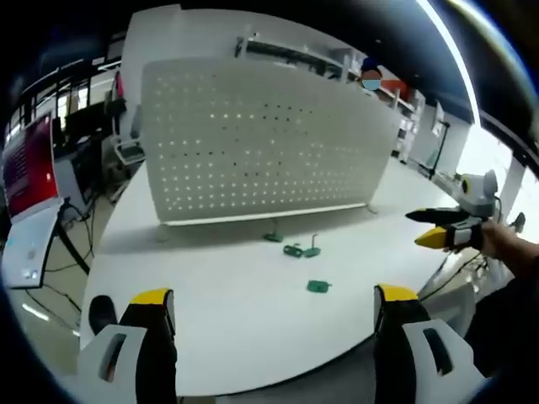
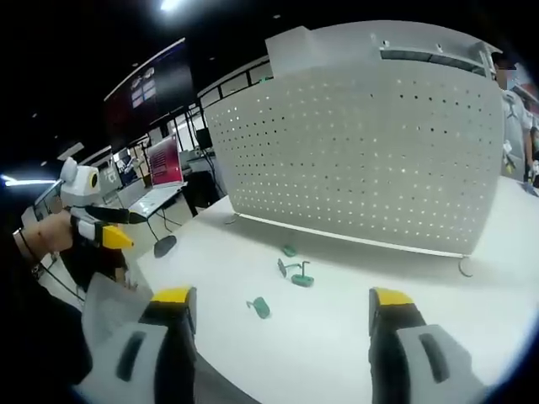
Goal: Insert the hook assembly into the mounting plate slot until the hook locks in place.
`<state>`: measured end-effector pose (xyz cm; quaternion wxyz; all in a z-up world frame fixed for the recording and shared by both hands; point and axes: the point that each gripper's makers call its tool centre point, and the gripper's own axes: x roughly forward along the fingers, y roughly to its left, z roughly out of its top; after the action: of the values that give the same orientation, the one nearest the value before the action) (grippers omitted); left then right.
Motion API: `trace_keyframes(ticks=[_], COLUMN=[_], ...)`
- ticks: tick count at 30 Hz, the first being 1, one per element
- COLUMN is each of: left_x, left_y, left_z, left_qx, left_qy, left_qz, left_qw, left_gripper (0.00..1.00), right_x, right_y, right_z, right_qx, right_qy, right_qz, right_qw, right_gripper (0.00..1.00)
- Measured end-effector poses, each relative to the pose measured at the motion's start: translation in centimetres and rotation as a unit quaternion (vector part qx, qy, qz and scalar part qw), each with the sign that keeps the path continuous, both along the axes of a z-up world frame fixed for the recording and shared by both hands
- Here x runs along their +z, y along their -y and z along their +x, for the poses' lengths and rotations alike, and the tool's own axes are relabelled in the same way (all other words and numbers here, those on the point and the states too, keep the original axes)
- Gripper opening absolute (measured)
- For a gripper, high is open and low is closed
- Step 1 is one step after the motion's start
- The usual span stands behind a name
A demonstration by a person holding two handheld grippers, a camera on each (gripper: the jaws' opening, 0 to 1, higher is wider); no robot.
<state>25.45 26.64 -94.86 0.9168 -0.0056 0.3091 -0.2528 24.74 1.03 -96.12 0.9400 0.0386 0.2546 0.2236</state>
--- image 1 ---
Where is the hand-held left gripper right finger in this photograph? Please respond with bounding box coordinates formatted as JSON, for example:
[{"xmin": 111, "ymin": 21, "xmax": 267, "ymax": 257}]
[{"xmin": 372, "ymin": 284, "xmax": 490, "ymax": 404}]

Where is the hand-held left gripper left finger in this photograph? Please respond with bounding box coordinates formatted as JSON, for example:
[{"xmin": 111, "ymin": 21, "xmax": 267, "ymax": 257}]
[{"xmin": 77, "ymin": 288, "xmax": 179, "ymax": 404}]

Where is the white perforated mounting plate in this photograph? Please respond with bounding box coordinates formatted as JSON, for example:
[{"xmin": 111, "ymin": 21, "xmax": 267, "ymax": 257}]
[{"xmin": 140, "ymin": 56, "xmax": 400, "ymax": 243}]

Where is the person's right hand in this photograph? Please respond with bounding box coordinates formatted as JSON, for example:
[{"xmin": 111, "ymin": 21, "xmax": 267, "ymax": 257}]
[{"xmin": 440, "ymin": 220, "xmax": 515, "ymax": 258}]

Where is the black shoe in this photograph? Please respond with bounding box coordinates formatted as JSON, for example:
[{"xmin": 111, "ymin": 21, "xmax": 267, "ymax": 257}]
[{"xmin": 88, "ymin": 294, "xmax": 120, "ymax": 339}]

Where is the black stand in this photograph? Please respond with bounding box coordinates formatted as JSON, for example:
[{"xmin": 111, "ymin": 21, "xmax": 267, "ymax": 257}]
[{"xmin": 428, "ymin": 119, "xmax": 451, "ymax": 178}]

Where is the ceiling light strip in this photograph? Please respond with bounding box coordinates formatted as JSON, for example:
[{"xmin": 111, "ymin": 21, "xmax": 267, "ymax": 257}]
[{"xmin": 414, "ymin": 0, "xmax": 486, "ymax": 130}]

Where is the white laptop with red screen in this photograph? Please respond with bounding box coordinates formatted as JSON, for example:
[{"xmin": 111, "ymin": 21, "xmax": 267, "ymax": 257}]
[{"xmin": 1, "ymin": 110, "xmax": 66, "ymax": 290}]

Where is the grey office chair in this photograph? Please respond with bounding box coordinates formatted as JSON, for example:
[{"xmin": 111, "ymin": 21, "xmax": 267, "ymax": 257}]
[{"xmin": 109, "ymin": 100, "xmax": 147, "ymax": 166}]

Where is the white storage shelf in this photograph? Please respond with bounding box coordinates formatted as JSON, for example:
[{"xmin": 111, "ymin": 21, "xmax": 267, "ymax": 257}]
[{"xmin": 233, "ymin": 35, "xmax": 368, "ymax": 82}]

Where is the black computer monitor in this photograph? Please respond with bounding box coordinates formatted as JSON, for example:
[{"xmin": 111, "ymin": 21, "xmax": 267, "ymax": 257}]
[{"xmin": 62, "ymin": 99, "xmax": 107, "ymax": 142}]

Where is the white partition panel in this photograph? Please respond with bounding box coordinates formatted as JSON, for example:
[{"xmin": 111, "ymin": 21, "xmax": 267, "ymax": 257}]
[{"xmin": 120, "ymin": 7, "xmax": 359, "ymax": 140}]

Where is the black floor cable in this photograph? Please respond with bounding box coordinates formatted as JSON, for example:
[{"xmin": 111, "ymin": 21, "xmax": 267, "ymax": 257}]
[{"xmin": 44, "ymin": 191, "xmax": 110, "ymax": 279}]

